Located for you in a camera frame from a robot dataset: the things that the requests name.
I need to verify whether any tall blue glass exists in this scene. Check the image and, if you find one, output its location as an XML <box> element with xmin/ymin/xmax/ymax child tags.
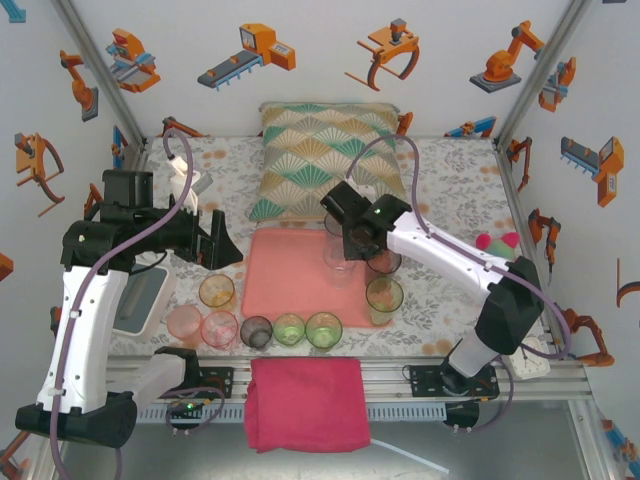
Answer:
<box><xmin>323</xmin><ymin>214</ymin><xmax>351</xmax><ymax>246</ymax></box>

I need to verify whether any tall clear glass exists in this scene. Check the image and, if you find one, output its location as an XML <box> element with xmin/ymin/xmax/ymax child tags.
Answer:
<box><xmin>322</xmin><ymin>234</ymin><xmax>360</xmax><ymax>290</ymax></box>

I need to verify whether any short amber glass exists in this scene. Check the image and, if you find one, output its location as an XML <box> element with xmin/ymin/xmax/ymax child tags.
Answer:
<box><xmin>198</xmin><ymin>273</ymin><xmax>237</xmax><ymax>311</ymax></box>

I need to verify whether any tall smoky grey glass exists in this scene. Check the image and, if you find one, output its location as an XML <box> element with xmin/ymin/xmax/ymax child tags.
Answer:
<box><xmin>364</xmin><ymin>244</ymin><xmax>403</xmax><ymax>276</ymax></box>

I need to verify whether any short frosted pink glass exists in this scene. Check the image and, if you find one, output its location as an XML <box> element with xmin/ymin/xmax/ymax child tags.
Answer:
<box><xmin>166</xmin><ymin>305</ymin><xmax>204</xmax><ymax>346</ymax></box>

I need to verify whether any tall green glass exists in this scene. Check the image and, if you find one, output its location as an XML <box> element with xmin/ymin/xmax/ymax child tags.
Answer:
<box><xmin>364</xmin><ymin>276</ymin><xmax>405</xmax><ymax>329</ymax></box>

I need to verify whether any short clear pink glass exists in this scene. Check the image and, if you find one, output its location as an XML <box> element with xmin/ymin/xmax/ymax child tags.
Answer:
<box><xmin>200</xmin><ymin>309</ymin><xmax>240</xmax><ymax>350</ymax></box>

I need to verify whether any short grey glass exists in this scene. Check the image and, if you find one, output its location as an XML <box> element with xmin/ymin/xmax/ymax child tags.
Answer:
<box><xmin>239</xmin><ymin>314</ymin><xmax>274</xmax><ymax>350</ymax></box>

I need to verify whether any short green glass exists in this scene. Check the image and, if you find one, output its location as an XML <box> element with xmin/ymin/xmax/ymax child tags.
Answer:
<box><xmin>304</xmin><ymin>311</ymin><xmax>344</xmax><ymax>351</ymax></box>
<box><xmin>272</xmin><ymin>312</ymin><xmax>307</xmax><ymax>349</ymax></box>

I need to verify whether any pink plastic tray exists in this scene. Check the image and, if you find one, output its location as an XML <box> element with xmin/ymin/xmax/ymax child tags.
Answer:
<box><xmin>241</xmin><ymin>227</ymin><xmax>396</xmax><ymax>331</ymax></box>

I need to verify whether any fan-patterned teal and gold pillow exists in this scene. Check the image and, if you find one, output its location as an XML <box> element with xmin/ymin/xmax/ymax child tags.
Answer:
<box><xmin>246</xmin><ymin>101</ymin><xmax>416</xmax><ymax>225</ymax></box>

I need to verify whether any white kitchen scale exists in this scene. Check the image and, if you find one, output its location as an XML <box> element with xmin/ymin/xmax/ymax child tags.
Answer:
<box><xmin>112</xmin><ymin>264</ymin><xmax>179</xmax><ymax>342</ymax></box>

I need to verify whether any floral table cover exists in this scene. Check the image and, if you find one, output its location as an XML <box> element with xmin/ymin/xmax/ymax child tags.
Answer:
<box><xmin>107</xmin><ymin>135</ymin><xmax>554</xmax><ymax>359</ymax></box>

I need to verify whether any pink and green plush toy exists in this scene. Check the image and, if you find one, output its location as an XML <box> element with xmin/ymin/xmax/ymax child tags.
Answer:
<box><xmin>474</xmin><ymin>230</ymin><xmax>521</xmax><ymax>262</ymax></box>

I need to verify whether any circuit board with green light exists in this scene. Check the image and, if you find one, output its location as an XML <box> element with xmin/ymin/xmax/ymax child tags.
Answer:
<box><xmin>166</xmin><ymin>399</ymin><xmax>207</xmax><ymax>427</ymax></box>

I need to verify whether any magenta folded cloth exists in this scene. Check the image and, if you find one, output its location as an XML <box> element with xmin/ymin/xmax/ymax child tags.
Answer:
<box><xmin>243</xmin><ymin>357</ymin><xmax>372</xmax><ymax>454</ymax></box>

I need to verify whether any white alarm clock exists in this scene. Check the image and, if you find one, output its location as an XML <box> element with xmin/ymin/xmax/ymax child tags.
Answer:
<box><xmin>502</xmin><ymin>337</ymin><xmax>552</xmax><ymax>382</ymax></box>

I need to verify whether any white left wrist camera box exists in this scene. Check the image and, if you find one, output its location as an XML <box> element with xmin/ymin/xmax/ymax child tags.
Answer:
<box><xmin>167</xmin><ymin>155</ymin><xmax>214</xmax><ymax>211</ymax></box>

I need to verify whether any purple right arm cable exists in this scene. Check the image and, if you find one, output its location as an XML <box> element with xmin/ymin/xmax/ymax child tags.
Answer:
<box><xmin>344</xmin><ymin>133</ymin><xmax>574</xmax><ymax>434</ymax></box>

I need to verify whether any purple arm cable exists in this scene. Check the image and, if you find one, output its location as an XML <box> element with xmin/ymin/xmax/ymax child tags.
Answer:
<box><xmin>47</xmin><ymin>127</ymin><xmax>226</xmax><ymax>480</ymax></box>
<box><xmin>344</xmin><ymin>133</ymin><xmax>574</xmax><ymax>434</ymax></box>

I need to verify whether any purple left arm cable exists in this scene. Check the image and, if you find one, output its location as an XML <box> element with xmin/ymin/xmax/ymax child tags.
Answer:
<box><xmin>47</xmin><ymin>127</ymin><xmax>226</xmax><ymax>480</ymax></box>

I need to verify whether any aluminium table edge rail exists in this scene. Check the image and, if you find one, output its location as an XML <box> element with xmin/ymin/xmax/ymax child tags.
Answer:
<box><xmin>47</xmin><ymin>355</ymin><xmax>596</xmax><ymax>406</ymax></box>

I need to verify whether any aluminium frame post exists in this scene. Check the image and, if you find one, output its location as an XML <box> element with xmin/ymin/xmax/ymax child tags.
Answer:
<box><xmin>49</xmin><ymin>0</ymin><xmax>151</xmax><ymax>151</ymax></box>
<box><xmin>492</xmin><ymin>0</ymin><xmax>596</xmax><ymax>149</ymax></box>

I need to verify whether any white slotted cable duct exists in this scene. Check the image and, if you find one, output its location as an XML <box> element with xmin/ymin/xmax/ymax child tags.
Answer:
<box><xmin>134</xmin><ymin>403</ymin><xmax>447</xmax><ymax>422</ymax></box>

